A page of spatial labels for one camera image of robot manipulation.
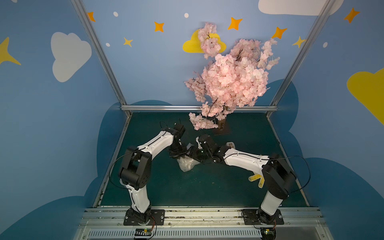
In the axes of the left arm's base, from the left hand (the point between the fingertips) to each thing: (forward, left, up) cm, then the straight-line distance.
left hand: (184, 155), depth 90 cm
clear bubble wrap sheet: (-6, -2, +2) cm, 7 cm away
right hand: (-2, -3, +5) cm, 6 cm away
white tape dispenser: (+9, -31, -2) cm, 32 cm away
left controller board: (-39, +18, -9) cm, 44 cm away
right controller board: (-38, -44, -9) cm, 59 cm away
